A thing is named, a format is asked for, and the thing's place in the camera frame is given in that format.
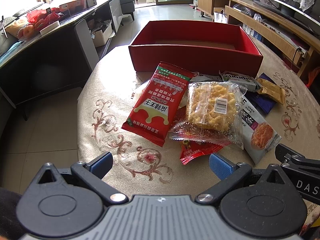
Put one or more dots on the red plastic bag fruit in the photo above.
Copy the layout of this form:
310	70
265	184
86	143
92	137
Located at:
38	20

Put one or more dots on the clear packet yellow crispy cake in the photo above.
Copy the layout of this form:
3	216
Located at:
212	114

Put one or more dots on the small red snack packet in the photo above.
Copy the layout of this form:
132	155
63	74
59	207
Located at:
191	150

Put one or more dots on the red spicy strip packet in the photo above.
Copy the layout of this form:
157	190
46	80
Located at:
154	111

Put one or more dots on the white noodle strip snack packet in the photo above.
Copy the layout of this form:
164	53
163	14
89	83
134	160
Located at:
259	136

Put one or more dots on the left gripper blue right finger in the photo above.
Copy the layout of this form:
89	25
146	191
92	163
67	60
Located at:
221	166

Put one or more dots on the blue wafer biscuit packet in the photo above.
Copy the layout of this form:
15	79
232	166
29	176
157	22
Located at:
261	102

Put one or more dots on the white storage box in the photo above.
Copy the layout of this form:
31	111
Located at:
101	36

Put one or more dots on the wooden shelf unit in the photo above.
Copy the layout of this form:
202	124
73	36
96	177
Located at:
295	43

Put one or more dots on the white blue carton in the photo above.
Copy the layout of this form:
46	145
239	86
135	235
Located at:
251	32

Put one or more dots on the white duck snack packet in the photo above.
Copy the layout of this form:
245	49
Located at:
205	77

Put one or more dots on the red cardboard box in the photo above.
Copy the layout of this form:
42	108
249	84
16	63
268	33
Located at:
198	46

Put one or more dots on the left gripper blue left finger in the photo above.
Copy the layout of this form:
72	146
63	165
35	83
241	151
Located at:
101	165

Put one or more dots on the Kaprons wafer bar packet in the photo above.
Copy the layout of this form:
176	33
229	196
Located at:
243	80

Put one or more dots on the gold biscuit packet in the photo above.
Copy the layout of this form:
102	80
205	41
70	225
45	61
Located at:
271	90

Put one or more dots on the dark tv cabinet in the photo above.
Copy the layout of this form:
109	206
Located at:
60	60

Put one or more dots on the grey sofa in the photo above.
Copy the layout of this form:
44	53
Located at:
128	7

